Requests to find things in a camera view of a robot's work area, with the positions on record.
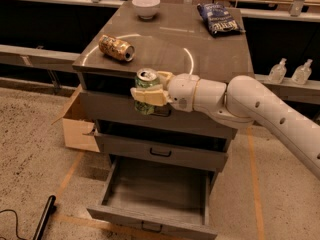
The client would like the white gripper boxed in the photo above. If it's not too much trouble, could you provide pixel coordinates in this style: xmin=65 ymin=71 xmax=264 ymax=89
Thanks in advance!
xmin=130 ymin=71 xmax=200 ymax=112

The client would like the green soda can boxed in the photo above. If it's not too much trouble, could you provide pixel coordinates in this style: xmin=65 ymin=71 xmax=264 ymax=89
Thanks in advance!
xmin=135 ymin=68 xmax=160 ymax=115

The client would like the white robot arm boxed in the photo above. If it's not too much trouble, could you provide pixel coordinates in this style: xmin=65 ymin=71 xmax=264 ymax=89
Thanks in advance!
xmin=130 ymin=71 xmax=320 ymax=178

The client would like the grey top drawer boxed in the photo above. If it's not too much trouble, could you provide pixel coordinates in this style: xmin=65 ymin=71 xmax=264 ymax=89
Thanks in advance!
xmin=80 ymin=91 xmax=237 ymax=139

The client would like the grey drawer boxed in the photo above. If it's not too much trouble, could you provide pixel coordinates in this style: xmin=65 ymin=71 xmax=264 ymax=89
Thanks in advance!
xmin=95 ymin=133 xmax=227 ymax=171
xmin=80 ymin=91 xmax=237 ymax=139
xmin=88 ymin=157 xmax=217 ymax=240

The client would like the grey drawer cabinet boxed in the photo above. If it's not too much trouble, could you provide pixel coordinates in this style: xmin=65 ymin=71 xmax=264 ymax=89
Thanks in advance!
xmin=72 ymin=1 xmax=257 ymax=185

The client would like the gold crushed soda can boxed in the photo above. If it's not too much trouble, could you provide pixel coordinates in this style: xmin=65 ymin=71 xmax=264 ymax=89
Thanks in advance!
xmin=98 ymin=35 xmax=135 ymax=62

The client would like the grey middle drawer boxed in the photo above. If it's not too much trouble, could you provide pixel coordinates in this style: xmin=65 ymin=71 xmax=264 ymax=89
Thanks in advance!
xmin=95 ymin=133 xmax=227 ymax=171

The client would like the grey bottom drawer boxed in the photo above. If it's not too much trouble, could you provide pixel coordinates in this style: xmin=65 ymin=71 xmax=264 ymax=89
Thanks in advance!
xmin=88 ymin=157 xmax=217 ymax=240

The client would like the white bowl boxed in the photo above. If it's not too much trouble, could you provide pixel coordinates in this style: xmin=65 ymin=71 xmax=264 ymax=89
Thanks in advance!
xmin=132 ymin=0 xmax=161 ymax=19

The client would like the blue chip bag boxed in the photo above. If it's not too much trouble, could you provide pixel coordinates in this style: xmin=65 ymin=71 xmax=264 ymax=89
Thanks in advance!
xmin=197 ymin=3 xmax=244 ymax=37

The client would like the cardboard box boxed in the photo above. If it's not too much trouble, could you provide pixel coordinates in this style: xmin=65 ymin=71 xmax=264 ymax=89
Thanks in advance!
xmin=53 ymin=86 xmax=99 ymax=152

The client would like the clear pump bottle left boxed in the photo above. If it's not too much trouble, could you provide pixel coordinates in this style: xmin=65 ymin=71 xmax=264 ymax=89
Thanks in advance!
xmin=268 ymin=58 xmax=287 ymax=84

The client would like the black pole on floor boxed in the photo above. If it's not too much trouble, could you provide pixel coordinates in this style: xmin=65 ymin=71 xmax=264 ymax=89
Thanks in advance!
xmin=32 ymin=195 xmax=56 ymax=240

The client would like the metal rail shelf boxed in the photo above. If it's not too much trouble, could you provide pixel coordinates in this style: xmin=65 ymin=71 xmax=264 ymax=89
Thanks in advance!
xmin=0 ymin=45 xmax=320 ymax=105

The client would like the black cable on floor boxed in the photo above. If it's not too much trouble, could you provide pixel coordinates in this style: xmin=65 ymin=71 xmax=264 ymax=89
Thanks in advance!
xmin=0 ymin=209 xmax=26 ymax=240

